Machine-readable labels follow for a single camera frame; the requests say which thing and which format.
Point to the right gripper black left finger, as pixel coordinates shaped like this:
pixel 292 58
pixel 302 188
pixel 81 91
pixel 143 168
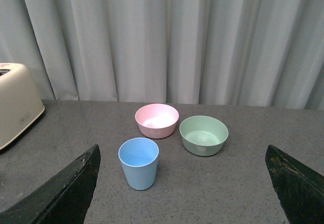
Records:
pixel 65 198

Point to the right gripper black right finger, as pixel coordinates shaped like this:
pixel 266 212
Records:
pixel 298 187

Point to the light blue plastic cup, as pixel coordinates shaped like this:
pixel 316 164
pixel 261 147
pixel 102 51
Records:
pixel 139 158

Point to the cream white toaster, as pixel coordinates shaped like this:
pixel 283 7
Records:
pixel 21 103

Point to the green plastic bowl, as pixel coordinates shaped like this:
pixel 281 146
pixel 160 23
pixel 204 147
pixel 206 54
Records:
pixel 203 135

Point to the pink plastic bowl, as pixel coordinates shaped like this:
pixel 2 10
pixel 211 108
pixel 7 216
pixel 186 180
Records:
pixel 157 120

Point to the grey white curtain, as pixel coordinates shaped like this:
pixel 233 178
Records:
pixel 223 52

